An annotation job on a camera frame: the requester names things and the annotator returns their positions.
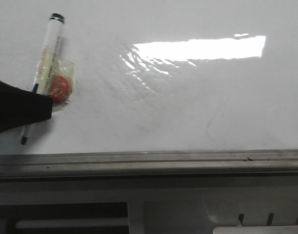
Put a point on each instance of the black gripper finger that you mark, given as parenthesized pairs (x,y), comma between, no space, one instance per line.
(20,107)

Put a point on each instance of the white whiteboard marker pen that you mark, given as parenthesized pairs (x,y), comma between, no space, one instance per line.
(50,51)

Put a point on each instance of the grey aluminium whiteboard frame rail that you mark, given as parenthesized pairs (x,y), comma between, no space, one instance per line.
(148,163)

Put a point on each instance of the white whiteboard surface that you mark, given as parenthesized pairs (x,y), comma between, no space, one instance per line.
(160,74)

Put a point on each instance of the white plastic accessory tray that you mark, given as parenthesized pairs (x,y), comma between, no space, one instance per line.
(217,205)

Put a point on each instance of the red round magnet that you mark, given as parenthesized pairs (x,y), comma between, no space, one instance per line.
(59,88)

